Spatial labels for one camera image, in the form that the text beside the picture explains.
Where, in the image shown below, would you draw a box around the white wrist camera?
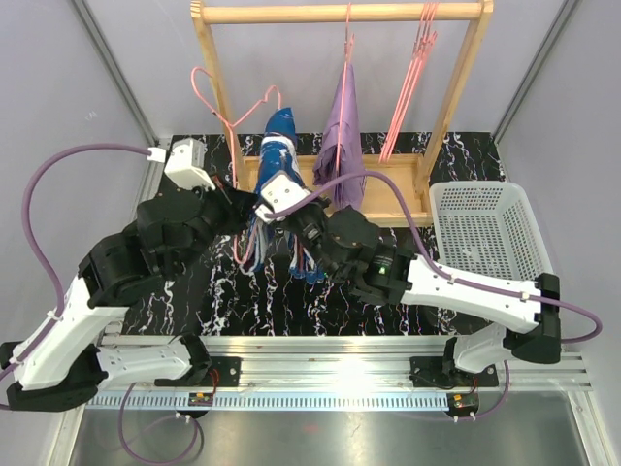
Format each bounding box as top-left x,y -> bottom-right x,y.
147,138 -> 215,191
254,171 -> 311,223

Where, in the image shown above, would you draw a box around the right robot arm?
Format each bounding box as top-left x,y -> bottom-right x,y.
280,201 -> 561,384

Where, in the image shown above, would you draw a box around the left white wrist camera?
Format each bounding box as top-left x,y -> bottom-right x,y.
147,138 -> 215,191

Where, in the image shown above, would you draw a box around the white plastic basket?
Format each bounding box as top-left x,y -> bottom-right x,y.
430,181 -> 560,299

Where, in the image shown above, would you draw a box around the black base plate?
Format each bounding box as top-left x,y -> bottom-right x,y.
409,356 -> 500,390
154,356 -> 243,388

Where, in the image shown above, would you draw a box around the pink wire hanger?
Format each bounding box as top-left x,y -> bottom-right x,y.
190,66 -> 282,265

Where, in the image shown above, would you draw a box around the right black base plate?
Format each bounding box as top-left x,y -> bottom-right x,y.
409,356 -> 500,390

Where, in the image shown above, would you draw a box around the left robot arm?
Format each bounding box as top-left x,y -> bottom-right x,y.
1,179 -> 258,413

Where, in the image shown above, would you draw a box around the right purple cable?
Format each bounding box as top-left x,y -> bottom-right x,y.
264,169 -> 604,344

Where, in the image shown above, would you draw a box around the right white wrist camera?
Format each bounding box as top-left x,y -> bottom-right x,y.
254,171 -> 311,223

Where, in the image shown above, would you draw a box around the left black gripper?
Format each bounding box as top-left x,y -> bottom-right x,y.
172,172 -> 258,278

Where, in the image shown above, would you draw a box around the blue patterned trousers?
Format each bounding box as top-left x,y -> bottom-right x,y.
241,107 -> 310,274

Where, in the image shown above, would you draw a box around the wooden clothes rack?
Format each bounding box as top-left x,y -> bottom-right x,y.
190,1 -> 494,227

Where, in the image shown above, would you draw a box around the purple trousers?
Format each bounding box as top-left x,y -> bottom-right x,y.
312,63 -> 365,186

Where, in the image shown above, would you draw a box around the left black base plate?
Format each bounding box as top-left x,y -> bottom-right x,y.
154,356 -> 243,388

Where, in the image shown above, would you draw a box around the aluminium mounting rail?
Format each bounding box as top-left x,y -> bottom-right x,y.
97,333 -> 593,394

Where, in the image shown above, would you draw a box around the pink empty hanger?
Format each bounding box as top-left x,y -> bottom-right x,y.
385,2 -> 441,161
377,2 -> 433,164
381,2 -> 438,164

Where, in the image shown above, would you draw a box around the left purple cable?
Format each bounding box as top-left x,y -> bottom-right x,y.
0,143 -> 156,389

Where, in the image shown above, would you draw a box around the white slotted cable duct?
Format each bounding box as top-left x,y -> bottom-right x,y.
87,390 -> 448,412

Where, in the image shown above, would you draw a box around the purple cable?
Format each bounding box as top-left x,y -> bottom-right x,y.
0,143 -> 156,389
264,169 -> 604,344

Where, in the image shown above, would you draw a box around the pink hanger holding purple trousers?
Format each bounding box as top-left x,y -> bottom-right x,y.
335,3 -> 355,175

